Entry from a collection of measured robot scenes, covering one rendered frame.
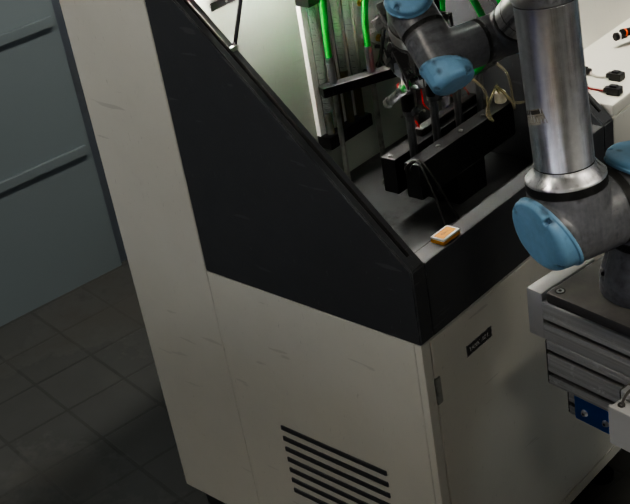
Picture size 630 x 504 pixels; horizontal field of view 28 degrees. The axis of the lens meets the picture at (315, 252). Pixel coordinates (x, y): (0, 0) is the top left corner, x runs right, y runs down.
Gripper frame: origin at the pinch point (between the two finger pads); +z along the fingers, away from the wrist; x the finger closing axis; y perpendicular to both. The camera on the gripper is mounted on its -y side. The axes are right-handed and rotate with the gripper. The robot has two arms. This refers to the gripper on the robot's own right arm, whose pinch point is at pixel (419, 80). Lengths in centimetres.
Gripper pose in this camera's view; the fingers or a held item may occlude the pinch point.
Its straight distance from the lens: 251.8
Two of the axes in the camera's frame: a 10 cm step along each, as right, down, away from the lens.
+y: 7.4, 2.3, -6.3
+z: 1.5, 8.6, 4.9
